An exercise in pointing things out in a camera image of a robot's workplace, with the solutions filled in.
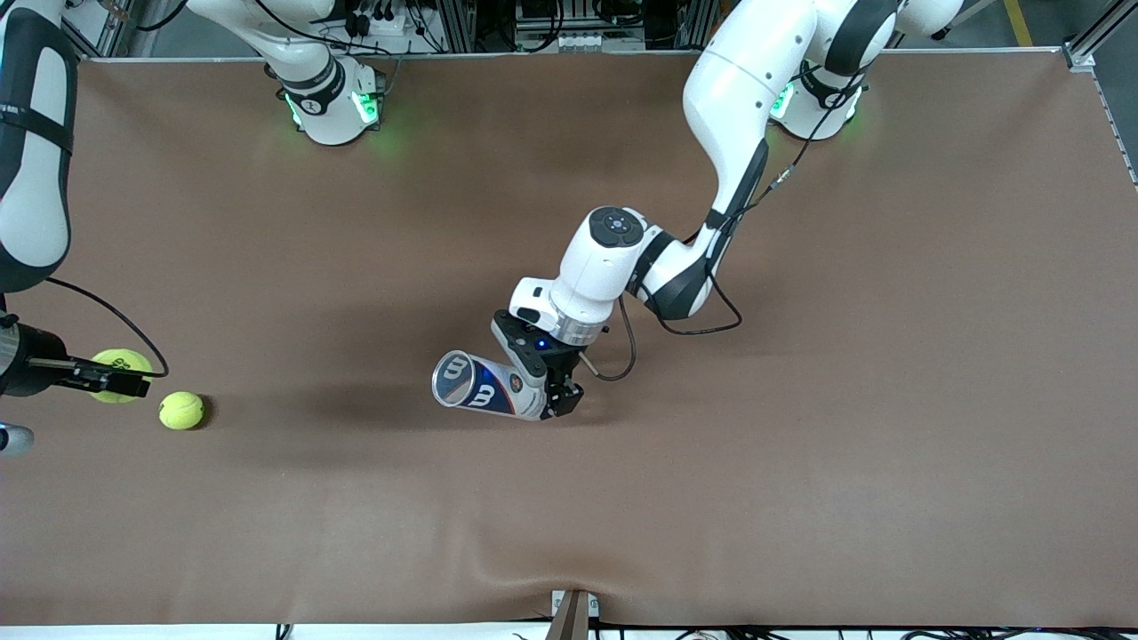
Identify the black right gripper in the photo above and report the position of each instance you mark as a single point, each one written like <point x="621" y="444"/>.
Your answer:
<point x="34" y="359"/>

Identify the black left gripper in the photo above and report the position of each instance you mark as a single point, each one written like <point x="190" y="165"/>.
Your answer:
<point x="561" y="364"/>

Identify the yellow tennis ball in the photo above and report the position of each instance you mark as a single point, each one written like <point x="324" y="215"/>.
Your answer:
<point x="120" y="360"/>
<point x="182" y="411"/>

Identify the clear tennis ball can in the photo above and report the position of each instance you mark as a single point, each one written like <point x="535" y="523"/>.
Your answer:
<point x="480" y="387"/>

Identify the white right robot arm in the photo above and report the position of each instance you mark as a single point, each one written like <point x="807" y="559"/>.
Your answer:
<point x="36" y="133"/>

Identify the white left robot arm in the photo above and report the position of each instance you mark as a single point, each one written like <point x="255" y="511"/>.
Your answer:
<point x="738" y="98"/>

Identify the metal table clamp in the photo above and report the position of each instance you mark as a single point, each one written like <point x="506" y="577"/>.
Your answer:
<point x="569" y="618"/>

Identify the brown table mat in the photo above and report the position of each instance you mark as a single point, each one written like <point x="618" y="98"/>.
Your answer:
<point x="800" y="498"/>

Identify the white connector block row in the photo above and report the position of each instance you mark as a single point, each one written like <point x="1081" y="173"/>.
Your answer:
<point x="578" y="42"/>

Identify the white power strip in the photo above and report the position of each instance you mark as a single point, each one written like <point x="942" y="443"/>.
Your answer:
<point x="382" y="25"/>

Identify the metal corner bracket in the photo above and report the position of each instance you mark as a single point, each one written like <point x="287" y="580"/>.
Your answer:
<point x="1078" y="55"/>

